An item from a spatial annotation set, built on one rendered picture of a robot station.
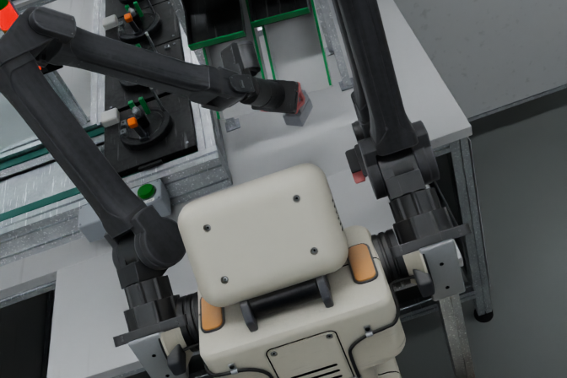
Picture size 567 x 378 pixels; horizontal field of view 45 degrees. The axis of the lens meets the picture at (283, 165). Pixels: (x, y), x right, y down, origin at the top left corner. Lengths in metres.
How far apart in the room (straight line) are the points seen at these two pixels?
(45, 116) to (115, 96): 0.91
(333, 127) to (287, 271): 0.88
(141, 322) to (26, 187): 0.96
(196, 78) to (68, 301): 0.67
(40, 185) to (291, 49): 0.76
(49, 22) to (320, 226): 0.52
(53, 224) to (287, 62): 0.69
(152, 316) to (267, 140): 0.82
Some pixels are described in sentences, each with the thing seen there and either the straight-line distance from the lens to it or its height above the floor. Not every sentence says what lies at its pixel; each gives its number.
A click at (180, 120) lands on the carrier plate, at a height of 0.97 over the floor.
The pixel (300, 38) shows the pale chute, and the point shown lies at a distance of 1.69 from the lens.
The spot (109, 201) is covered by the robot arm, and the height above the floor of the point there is 1.34.
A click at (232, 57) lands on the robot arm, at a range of 1.38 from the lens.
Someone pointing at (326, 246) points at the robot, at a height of 1.32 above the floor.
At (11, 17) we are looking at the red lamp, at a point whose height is 1.33.
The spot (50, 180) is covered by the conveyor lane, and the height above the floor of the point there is 0.92.
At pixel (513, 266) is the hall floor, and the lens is 2.46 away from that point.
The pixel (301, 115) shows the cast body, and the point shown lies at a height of 1.04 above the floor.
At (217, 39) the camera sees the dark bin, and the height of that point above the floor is 1.21.
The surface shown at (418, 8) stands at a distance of 2.34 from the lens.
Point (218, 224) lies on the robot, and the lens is 0.91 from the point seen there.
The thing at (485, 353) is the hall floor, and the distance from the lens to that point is 2.29.
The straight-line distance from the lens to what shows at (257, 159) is 1.74.
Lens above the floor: 2.02
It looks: 43 degrees down
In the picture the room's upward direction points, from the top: 23 degrees counter-clockwise
